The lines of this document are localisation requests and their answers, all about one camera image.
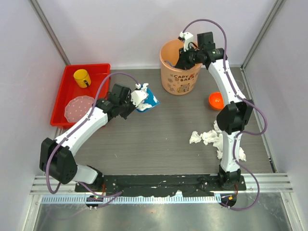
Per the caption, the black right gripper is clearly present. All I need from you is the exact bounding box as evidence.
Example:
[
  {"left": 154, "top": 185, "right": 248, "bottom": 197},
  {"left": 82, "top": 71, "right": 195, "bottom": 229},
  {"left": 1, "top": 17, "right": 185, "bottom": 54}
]
[{"left": 175, "top": 45, "right": 202, "bottom": 71}]

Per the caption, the orange capybara bucket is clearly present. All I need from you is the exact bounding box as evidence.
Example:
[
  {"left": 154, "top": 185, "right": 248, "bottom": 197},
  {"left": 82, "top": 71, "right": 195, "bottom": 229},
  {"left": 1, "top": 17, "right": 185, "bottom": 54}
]
[{"left": 159, "top": 39, "right": 202, "bottom": 96}]

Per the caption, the blue plastic dustpan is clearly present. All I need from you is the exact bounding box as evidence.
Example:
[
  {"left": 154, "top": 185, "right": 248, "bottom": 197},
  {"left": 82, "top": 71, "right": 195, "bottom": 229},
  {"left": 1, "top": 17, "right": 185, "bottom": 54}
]
[{"left": 144, "top": 88, "right": 160, "bottom": 113}]

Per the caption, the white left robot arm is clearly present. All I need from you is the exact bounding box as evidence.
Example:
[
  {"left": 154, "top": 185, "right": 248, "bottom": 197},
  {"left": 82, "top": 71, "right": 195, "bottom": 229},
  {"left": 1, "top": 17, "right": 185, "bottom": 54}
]
[{"left": 39, "top": 84, "right": 148, "bottom": 193}]

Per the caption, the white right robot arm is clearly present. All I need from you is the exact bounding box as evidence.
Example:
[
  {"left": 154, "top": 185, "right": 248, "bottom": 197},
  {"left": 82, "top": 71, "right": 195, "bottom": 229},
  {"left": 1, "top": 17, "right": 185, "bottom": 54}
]
[{"left": 176, "top": 32, "right": 253, "bottom": 190}]

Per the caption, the white paper scrap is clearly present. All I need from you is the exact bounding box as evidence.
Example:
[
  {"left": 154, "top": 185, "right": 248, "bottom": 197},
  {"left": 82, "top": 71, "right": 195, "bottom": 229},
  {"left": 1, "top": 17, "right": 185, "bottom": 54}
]
[
  {"left": 141, "top": 83, "right": 149, "bottom": 93},
  {"left": 202, "top": 130, "right": 220, "bottom": 145},
  {"left": 189, "top": 131, "right": 202, "bottom": 144},
  {"left": 213, "top": 120, "right": 246, "bottom": 162},
  {"left": 136, "top": 103, "right": 153, "bottom": 112}
]

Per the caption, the clear plastic item in bin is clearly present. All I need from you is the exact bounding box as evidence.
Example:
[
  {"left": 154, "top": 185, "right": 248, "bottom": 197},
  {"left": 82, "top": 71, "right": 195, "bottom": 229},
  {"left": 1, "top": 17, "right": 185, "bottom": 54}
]
[{"left": 64, "top": 95, "right": 94, "bottom": 123}]

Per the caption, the yellow cup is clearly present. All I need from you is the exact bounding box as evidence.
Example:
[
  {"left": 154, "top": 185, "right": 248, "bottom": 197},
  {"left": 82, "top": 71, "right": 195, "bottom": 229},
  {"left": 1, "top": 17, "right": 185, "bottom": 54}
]
[{"left": 73, "top": 69, "right": 91, "bottom": 88}]

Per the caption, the orange bowl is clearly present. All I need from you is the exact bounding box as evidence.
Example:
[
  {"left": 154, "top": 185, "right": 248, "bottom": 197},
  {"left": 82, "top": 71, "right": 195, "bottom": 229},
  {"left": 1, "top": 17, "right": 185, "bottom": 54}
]
[{"left": 208, "top": 92, "right": 224, "bottom": 111}]

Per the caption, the red plastic bin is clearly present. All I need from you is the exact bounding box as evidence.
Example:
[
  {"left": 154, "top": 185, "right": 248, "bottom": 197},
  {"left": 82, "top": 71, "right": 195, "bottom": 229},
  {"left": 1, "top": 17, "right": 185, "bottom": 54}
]
[{"left": 50, "top": 64, "right": 111, "bottom": 129}]

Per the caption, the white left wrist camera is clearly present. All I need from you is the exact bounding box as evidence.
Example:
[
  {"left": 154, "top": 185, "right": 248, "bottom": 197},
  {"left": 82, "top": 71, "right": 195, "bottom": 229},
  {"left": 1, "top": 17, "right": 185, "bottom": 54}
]
[{"left": 130, "top": 83, "right": 148, "bottom": 108}]

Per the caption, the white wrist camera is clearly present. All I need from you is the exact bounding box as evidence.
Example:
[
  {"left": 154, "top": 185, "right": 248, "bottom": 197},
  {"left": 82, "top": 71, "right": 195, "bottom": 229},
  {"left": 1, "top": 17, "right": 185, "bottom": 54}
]
[
  {"left": 130, "top": 83, "right": 148, "bottom": 108},
  {"left": 178, "top": 32, "right": 193, "bottom": 51}
]

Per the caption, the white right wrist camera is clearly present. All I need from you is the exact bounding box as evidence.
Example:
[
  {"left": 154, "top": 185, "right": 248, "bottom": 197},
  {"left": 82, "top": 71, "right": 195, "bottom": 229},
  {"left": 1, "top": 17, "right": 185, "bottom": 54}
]
[{"left": 178, "top": 32, "right": 193, "bottom": 51}]

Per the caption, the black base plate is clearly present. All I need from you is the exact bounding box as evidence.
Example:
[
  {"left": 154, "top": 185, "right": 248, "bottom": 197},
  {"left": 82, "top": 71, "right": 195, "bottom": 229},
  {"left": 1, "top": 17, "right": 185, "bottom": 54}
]
[{"left": 75, "top": 174, "right": 246, "bottom": 197}]

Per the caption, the white cable duct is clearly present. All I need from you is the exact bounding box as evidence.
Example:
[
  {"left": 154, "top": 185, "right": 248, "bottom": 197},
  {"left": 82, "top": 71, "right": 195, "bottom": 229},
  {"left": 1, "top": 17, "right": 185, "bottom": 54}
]
[{"left": 41, "top": 194, "right": 221, "bottom": 205}]

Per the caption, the aluminium rail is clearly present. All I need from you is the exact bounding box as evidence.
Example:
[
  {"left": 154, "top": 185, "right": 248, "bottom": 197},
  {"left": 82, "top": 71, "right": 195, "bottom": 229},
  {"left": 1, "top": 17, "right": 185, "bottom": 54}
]
[{"left": 30, "top": 173, "right": 294, "bottom": 194}]

